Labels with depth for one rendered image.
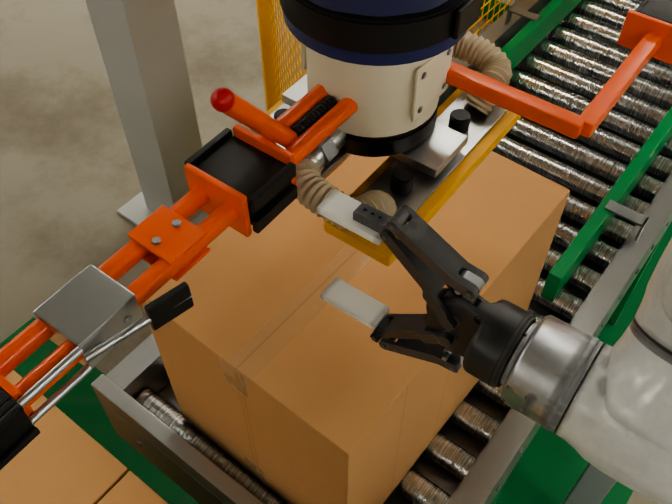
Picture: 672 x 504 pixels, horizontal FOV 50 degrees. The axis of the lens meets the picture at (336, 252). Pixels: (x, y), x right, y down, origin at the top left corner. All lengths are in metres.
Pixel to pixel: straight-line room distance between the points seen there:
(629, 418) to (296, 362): 0.53
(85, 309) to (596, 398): 0.45
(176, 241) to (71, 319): 0.12
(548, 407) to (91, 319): 0.40
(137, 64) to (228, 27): 1.34
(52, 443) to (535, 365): 1.06
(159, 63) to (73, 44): 1.33
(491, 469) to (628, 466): 0.74
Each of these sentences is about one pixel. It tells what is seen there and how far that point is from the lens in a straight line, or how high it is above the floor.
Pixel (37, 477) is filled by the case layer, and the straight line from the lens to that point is 1.49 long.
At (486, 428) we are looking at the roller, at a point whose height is 0.55.
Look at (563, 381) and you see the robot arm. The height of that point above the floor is 1.30.
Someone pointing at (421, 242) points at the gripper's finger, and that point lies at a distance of 0.62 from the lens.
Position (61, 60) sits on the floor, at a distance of 3.30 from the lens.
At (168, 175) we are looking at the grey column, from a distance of 2.28.
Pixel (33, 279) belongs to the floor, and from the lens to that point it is 2.48.
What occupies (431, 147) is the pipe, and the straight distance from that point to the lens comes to 0.95.
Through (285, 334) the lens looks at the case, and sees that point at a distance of 1.05.
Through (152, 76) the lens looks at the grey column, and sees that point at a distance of 2.07.
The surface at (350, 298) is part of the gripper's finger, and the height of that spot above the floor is 1.20.
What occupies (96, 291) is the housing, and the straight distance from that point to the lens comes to 0.71.
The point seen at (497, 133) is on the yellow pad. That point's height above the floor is 1.16.
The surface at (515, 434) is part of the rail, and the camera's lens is 1.40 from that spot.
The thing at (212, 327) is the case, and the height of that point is 0.95.
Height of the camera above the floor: 1.83
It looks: 51 degrees down
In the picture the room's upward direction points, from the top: straight up
